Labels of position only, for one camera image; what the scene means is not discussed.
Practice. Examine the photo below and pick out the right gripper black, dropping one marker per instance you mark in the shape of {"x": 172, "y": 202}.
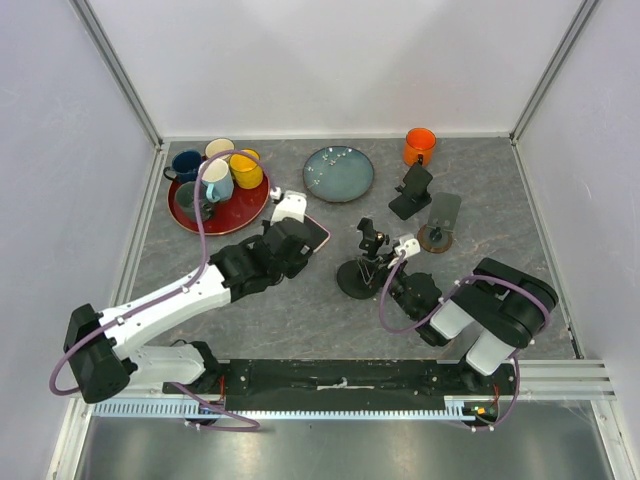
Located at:
{"x": 372, "y": 272}

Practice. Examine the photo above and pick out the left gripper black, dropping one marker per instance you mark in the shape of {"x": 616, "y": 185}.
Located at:
{"x": 266, "y": 225}

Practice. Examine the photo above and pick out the black tripod phone stand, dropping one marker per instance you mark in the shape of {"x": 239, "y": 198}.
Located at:
{"x": 348, "y": 276}

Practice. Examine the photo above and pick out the pink case phone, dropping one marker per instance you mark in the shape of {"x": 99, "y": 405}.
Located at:
{"x": 319, "y": 235}

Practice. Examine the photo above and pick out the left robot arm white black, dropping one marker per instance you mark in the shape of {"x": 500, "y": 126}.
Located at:
{"x": 107, "y": 350}

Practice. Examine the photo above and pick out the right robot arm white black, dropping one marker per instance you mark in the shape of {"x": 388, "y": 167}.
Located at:
{"x": 511, "y": 307}

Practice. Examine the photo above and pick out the wooden base phone stand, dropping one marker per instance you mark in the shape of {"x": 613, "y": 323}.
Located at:
{"x": 437, "y": 234}

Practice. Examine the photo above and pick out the black folding phone stand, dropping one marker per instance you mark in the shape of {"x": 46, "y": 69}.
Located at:
{"x": 413, "y": 193}

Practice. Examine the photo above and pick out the yellow cup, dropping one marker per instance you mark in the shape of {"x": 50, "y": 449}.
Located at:
{"x": 246, "y": 172}

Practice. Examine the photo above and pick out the teal ceramic plate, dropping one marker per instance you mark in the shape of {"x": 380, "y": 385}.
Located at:
{"x": 338, "y": 174}

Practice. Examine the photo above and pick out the light blue white mug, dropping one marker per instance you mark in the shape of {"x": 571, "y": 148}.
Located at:
{"x": 217, "y": 180}

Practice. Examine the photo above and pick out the grey mug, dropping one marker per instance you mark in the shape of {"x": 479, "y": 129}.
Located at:
{"x": 191, "y": 197}

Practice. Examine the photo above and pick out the cream mug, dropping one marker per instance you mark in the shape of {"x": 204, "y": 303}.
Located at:
{"x": 218, "y": 145}

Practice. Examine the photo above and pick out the dark blue mug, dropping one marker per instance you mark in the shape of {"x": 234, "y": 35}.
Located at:
{"x": 184, "y": 167}

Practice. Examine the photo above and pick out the orange mug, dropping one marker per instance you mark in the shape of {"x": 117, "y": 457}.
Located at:
{"x": 419, "y": 146}

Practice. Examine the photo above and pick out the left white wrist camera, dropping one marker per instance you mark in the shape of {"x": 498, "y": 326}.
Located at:
{"x": 288, "y": 204}

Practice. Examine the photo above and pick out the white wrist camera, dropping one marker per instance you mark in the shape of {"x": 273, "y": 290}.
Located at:
{"x": 288, "y": 204}
{"x": 406, "y": 246}

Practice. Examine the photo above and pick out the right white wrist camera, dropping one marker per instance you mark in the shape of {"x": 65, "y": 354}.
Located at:
{"x": 406, "y": 246}

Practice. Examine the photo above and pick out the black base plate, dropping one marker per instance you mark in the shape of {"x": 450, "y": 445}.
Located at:
{"x": 350, "y": 384}

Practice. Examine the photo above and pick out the left aluminium frame post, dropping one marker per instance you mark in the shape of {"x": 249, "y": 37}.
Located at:
{"x": 106, "y": 50}

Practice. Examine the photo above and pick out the aluminium frame post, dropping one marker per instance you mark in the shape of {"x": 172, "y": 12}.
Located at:
{"x": 568, "y": 41}
{"x": 106, "y": 50}

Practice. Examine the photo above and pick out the right aluminium frame post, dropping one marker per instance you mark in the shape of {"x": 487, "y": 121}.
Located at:
{"x": 568, "y": 41}

